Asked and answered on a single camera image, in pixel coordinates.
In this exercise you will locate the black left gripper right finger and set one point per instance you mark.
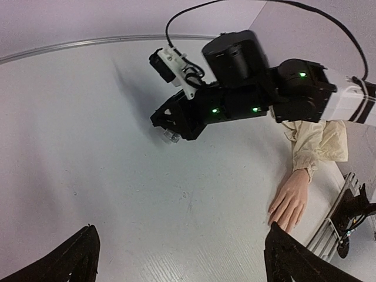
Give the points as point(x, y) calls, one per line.
point(288, 260)

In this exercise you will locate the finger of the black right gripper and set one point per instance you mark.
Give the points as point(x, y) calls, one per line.
point(182, 129)
point(170, 113)

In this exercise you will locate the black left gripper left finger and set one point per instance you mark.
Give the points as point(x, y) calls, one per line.
point(76, 259)

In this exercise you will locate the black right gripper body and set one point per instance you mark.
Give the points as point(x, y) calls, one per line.
point(247, 86)

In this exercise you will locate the clear nail polish bottle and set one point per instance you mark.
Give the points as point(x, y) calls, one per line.
point(170, 137)

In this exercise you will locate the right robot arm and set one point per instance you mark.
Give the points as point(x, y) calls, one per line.
point(354, 100)

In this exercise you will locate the mannequin hand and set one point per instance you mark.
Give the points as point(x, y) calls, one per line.
point(290, 201)

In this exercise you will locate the cream cloth sleeve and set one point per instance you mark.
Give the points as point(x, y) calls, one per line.
point(314, 142)

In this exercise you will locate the aluminium front rail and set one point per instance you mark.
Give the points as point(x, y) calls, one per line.
point(325, 241)

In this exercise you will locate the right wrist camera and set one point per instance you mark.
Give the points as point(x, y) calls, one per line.
point(176, 69)

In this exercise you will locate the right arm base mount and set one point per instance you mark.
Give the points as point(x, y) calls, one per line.
point(351, 213)

